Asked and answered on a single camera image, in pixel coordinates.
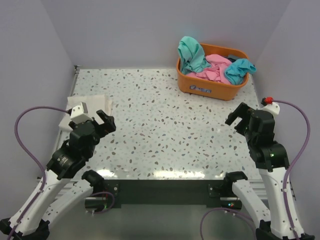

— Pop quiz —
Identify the turquoise blue t shirt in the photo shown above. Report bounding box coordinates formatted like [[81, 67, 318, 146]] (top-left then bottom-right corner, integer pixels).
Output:
[[224, 58, 257, 86]]

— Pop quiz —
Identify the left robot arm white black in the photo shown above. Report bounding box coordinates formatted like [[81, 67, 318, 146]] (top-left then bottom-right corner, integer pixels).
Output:
[[0, 109, 116, 240]]

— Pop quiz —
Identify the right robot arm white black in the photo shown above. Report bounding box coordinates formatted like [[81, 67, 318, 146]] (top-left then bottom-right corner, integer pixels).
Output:
[[222, 100, 315, 240]]

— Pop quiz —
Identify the folded cream t shirt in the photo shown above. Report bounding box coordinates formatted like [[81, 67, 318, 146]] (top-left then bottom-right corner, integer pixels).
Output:
[[59, 94, 113, 132]]

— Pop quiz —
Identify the pink t shirt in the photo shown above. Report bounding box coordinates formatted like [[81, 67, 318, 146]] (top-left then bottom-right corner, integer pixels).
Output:
[[187, 54, 232, 85]]

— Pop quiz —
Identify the orange plastic basket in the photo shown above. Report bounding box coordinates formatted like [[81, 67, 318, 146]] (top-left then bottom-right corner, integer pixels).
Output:
[[176, 43, 249, 101]]

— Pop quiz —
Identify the dark grey t shirt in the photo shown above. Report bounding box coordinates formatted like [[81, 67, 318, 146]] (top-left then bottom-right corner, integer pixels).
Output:
[[226, 54, 239, 63]]

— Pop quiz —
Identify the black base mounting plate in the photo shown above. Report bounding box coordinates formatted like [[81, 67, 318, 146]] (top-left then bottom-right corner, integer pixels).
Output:
[[85, 179, 242, 210]]

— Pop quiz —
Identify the teal green t shirt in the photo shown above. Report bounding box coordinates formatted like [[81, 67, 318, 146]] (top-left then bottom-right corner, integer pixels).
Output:
[[177, 36, 211, 75]]

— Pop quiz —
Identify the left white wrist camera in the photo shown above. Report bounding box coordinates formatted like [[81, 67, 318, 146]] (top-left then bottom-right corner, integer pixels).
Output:
[[70, 102, 91, 124]]

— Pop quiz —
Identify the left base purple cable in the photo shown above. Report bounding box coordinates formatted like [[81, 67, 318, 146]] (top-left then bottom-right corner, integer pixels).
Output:
[[86, 191, 116, 215]]

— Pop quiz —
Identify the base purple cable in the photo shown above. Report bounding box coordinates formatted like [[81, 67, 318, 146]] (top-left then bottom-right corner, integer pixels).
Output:
[[86, 191, 116, 215], [200, 207, 258, 240]]

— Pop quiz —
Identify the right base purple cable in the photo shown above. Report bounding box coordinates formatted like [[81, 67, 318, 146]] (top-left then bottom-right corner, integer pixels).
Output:
[[200, 207, 258, 240]]

